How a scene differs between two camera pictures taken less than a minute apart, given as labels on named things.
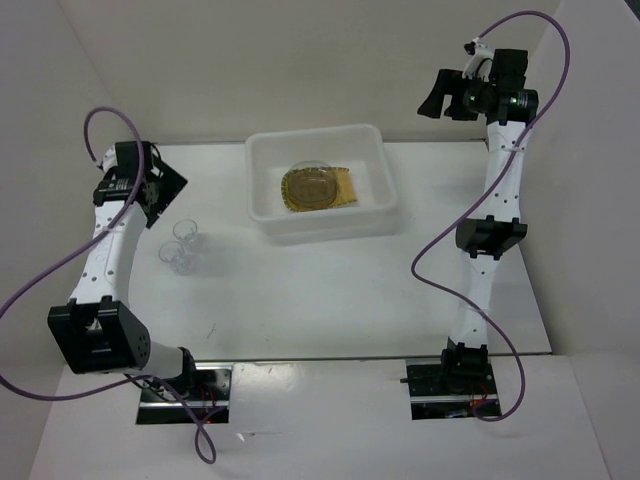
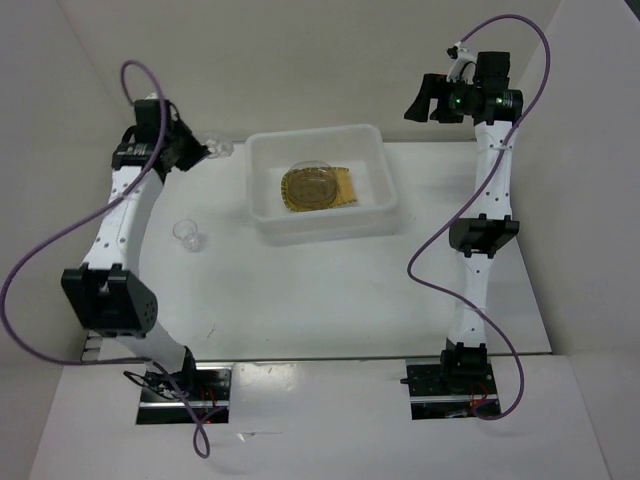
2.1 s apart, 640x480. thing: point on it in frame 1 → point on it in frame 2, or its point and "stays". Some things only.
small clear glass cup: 173,253 → 219,148
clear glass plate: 309,185 stays
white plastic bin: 362,149 stays
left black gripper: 171,182 → 197,151
